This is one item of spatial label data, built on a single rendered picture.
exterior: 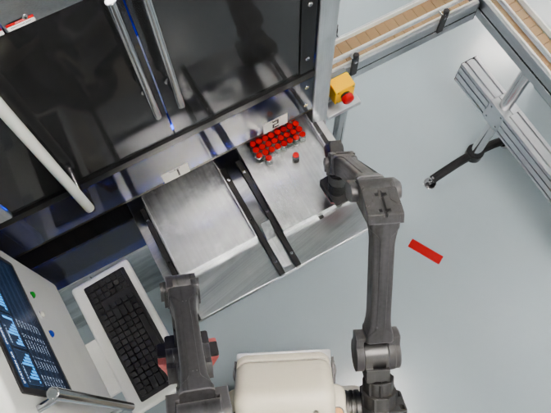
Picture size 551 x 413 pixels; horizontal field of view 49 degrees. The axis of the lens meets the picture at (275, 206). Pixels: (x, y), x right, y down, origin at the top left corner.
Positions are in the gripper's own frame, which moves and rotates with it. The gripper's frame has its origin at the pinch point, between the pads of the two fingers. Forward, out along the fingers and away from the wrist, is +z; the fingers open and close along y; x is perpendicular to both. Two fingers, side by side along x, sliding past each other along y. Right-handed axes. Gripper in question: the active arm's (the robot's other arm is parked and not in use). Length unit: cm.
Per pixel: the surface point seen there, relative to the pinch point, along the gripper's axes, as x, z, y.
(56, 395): 82, -54, -30
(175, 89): 34, -63, 16
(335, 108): -18.1, -0.5, 29.8
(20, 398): 88, -56, -28
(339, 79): -18.7, -15.7, 29.6
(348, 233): 1.4, 3.5, -9.9
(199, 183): 34.3, -0.1, 27.8
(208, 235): 39.8, 1.5, 10.9
